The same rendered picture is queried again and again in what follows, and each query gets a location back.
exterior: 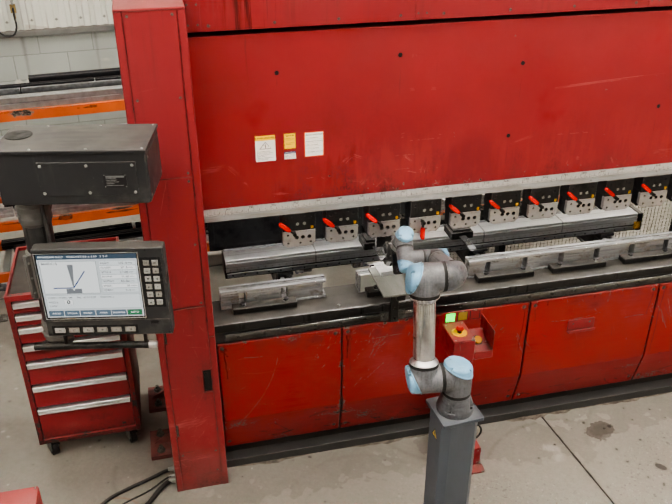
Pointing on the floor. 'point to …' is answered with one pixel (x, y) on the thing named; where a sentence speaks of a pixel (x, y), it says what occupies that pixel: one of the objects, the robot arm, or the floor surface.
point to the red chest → (72, 373)
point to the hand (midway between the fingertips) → (389, 265)
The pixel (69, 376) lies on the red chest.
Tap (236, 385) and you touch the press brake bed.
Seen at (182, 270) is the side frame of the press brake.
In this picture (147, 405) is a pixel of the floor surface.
